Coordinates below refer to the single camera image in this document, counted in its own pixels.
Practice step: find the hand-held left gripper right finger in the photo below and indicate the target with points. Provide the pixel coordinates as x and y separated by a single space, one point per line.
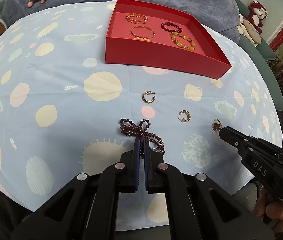
145 170

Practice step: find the red plush monkey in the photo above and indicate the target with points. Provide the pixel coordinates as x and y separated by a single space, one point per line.
255 17

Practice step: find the beige plush toy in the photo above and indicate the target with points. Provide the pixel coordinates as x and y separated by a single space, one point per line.
252 33

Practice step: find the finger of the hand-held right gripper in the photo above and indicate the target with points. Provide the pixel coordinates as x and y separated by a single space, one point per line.
234 140
264 145

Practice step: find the red cardboard box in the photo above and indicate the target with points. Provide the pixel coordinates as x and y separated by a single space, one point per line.
156 55

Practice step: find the thin gold bangle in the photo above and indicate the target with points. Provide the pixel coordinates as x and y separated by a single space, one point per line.
142 26

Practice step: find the light blue patterned sheet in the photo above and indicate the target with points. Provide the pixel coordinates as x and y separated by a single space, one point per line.
56 80

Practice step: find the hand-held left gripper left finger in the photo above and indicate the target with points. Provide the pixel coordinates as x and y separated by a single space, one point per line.
136 170

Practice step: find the person's right hand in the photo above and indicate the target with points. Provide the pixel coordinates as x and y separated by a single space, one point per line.
279 215

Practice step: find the gold hoop earring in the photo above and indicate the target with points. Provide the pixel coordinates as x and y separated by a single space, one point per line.
144 98
188 116

